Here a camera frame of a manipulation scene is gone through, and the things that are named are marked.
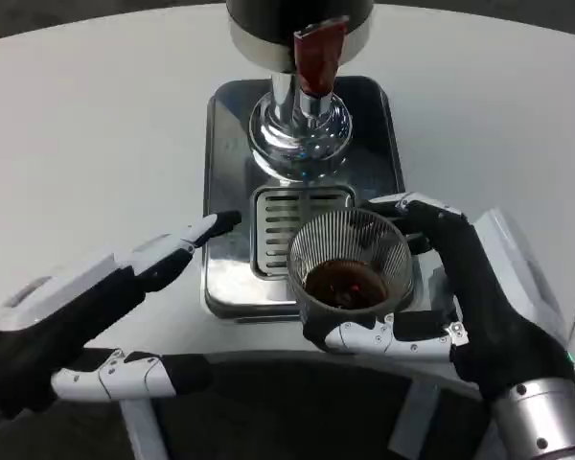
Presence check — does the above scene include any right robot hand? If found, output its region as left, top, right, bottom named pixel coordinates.
left=302, top=191, right=575, bottom=402

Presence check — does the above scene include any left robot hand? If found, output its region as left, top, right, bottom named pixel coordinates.
left=0, top=210, right=243, bottom=421

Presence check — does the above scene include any clear ribbed glass cup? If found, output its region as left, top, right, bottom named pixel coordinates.
left=286, top=208, right=415, bottom=332

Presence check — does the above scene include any steel drip tray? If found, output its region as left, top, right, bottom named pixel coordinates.
left=200, top=75, right=408, bottom=323

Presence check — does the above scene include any slotted steel tray grid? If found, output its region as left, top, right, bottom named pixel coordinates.
left=251, top=185, right=358, bottom=280

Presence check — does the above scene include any dark robot torso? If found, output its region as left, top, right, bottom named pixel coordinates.
left=119, top=352, right=509, bottom=460

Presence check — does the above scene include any red tap lever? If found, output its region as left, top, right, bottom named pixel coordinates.
left=292, top=15, right=351, bottom=97

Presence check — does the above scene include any black steel drink dispenser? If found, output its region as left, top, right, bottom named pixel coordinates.
left=224, top=0, right=375, bottom=183

